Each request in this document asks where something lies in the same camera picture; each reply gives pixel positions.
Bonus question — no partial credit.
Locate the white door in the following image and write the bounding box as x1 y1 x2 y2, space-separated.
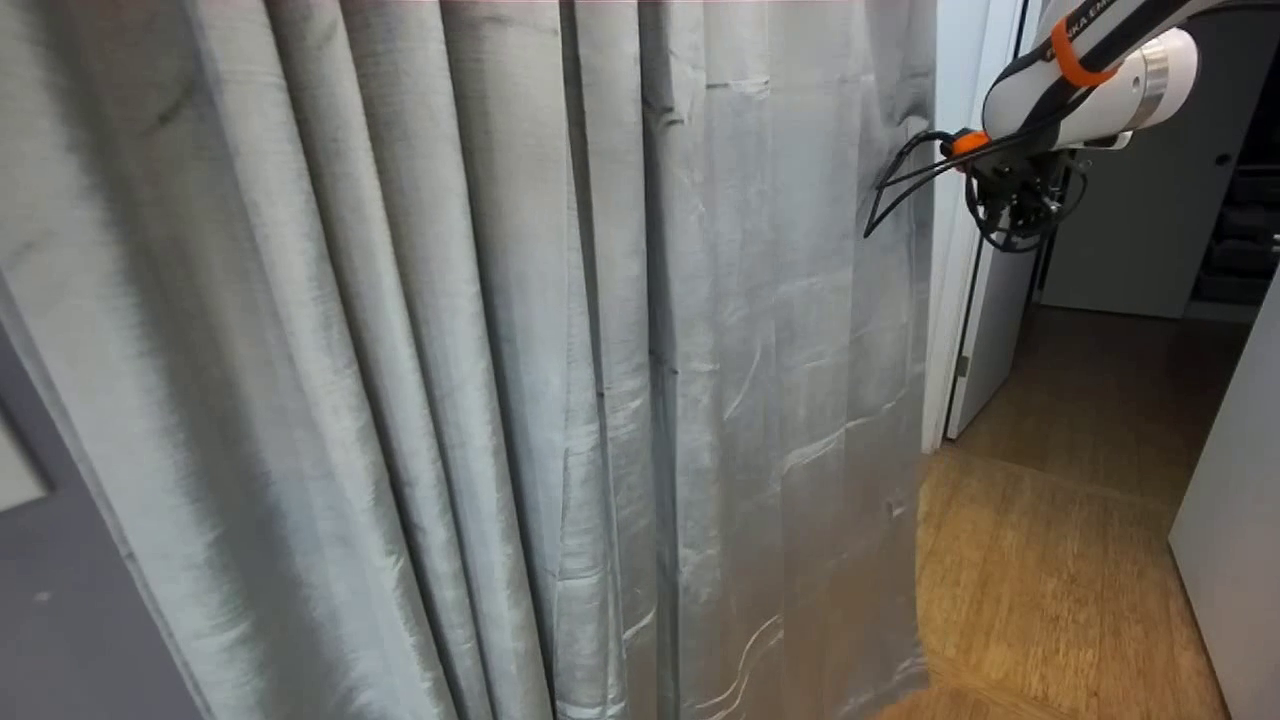
944 228 1046 448

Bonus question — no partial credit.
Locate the plain white cabinet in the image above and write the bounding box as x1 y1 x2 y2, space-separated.
1167 273 1280 720

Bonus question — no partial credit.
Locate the small orange cable clip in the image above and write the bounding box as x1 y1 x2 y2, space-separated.
944 126 1000 159

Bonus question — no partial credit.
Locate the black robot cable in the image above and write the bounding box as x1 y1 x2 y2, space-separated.
861 126 1091 262

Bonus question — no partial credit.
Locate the orange cable strap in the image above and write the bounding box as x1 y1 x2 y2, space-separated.
1043 12 1121 97

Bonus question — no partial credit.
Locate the grey silky curtain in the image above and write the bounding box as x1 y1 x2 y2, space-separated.
0 0 941 720

